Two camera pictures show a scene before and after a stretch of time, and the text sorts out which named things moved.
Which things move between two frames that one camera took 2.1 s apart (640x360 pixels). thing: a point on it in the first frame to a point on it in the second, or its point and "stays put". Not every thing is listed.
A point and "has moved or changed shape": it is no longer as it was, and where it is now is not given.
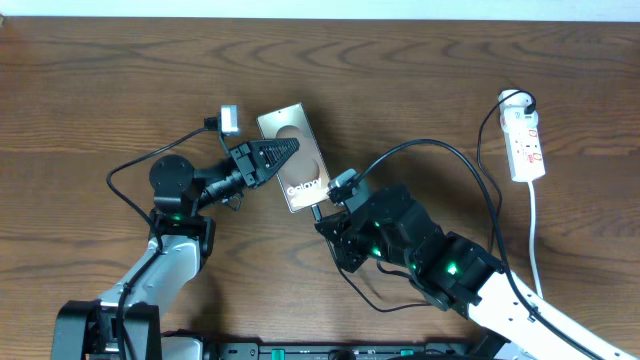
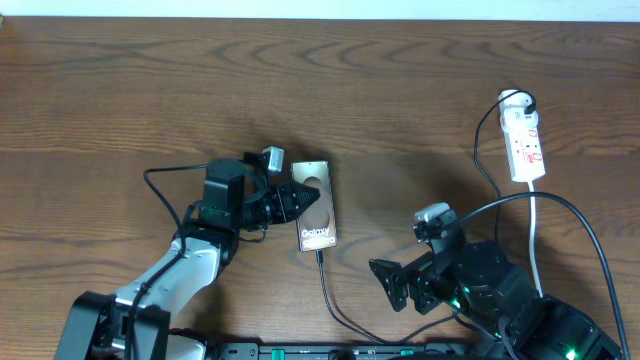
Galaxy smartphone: x=304 y=178 has moved or changed shape
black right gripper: x=343 y=237 to x=423 y=271
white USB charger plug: x=514 y=119 stays put
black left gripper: x=256 y=166 to x=282 y=200
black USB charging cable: x=318 y=214 to x=498 y=212
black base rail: x=353 y=351 stays put
